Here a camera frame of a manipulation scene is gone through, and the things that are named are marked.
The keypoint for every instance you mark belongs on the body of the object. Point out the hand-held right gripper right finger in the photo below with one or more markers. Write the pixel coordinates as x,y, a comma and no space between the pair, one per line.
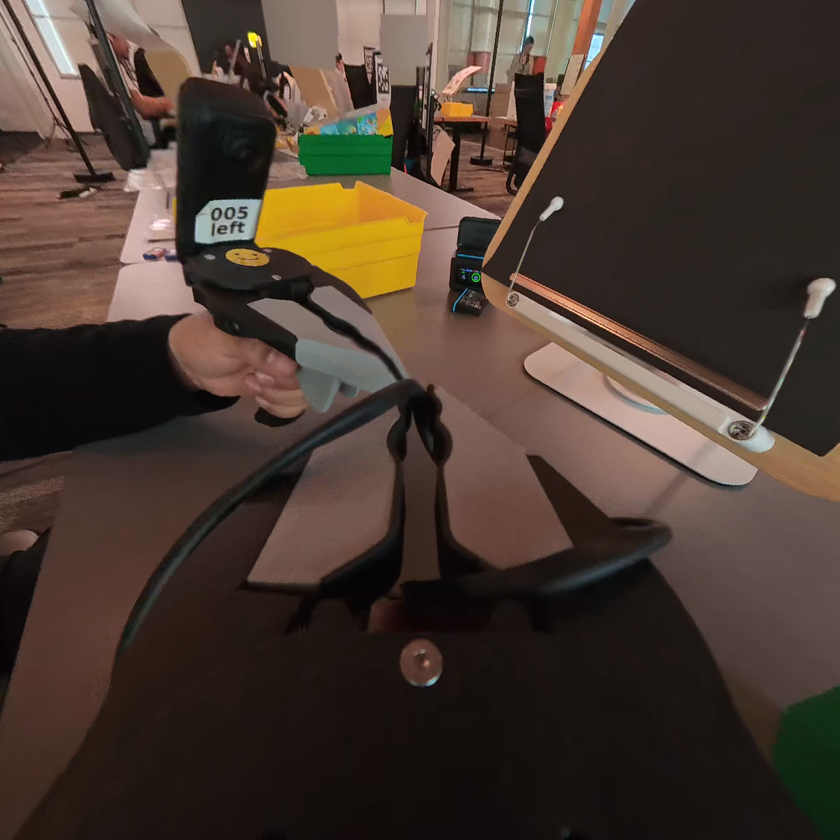
499,505

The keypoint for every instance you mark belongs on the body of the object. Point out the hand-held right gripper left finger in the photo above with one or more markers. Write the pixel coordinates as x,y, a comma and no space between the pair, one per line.
341,518

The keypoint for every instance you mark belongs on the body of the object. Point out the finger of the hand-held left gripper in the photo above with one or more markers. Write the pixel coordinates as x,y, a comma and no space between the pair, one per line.
328,367
358,321

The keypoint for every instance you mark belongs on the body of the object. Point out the yellow plastic bin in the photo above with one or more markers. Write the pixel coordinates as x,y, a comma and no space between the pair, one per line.
367,229

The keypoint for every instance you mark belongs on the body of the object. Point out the green plastic bin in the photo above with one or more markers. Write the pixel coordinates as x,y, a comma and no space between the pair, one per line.
810,768

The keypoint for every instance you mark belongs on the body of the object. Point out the person's left forearm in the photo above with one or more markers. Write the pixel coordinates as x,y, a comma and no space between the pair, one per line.
85,387

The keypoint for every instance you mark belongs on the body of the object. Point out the person's left hand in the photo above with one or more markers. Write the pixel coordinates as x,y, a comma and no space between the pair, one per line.
223,361

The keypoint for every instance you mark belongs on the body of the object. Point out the black office chair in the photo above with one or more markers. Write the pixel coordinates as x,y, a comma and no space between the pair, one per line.
528,111
115,124

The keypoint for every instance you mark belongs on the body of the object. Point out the small black box blue trim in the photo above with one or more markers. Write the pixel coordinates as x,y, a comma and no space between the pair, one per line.
469,303

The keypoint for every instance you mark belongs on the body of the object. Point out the green bin with colourful packets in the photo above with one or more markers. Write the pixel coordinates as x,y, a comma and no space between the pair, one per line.
344,154

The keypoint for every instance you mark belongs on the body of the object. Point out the black pole stand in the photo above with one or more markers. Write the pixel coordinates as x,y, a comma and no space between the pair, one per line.
92,176

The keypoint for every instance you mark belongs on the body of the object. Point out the black device with screen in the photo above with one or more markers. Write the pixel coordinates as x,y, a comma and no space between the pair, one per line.
476,243

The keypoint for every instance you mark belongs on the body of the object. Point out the wooden top desk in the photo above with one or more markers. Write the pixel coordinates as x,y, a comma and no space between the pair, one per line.
461,157

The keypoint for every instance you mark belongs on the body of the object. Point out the small yellow storage bin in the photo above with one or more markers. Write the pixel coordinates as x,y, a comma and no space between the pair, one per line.
456,110

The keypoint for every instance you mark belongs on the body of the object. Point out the person's dark clothed body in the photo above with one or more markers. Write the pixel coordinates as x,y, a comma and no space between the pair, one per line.
19,604

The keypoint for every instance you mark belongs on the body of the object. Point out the black board book stand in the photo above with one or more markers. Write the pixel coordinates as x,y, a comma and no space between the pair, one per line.
689,164

